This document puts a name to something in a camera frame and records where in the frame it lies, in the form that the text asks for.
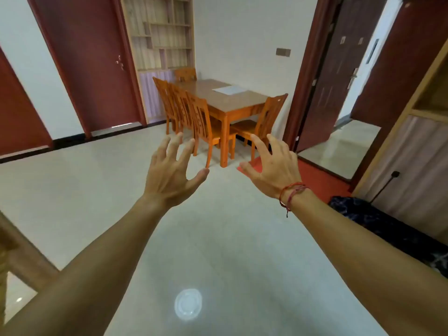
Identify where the person's right hand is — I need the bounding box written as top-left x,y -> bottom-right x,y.
238,133 -> 300,200

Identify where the person's left hand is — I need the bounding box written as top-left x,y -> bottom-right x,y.
141,133 -> 210,210

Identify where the person's left forearm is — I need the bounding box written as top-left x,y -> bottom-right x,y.
0,196 -> 172,336

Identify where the person's right forearm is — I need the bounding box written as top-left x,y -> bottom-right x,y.
287,187 -> 448,336

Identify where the wooden chair with sticker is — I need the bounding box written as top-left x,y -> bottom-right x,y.
229,93 -> 289,161

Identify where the wooden table with floral cover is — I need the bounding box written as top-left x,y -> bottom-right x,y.
173,78 -> 268,168

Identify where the dark brown door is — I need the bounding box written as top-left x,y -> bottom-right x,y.
295,0 -> 390,153

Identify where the light wooden shelf unit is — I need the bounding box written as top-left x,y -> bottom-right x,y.
120,0 -> 196,123

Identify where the light wooden cabinet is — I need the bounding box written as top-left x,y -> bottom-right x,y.
351,40 -> 448,245

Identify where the wooden armrest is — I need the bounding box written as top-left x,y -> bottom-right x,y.
0,210 -> 60,328

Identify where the red string bracelet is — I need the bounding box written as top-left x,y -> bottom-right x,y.
279,182 -> 310,218

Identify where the black cable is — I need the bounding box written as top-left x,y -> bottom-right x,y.
370,170 -> 401,204

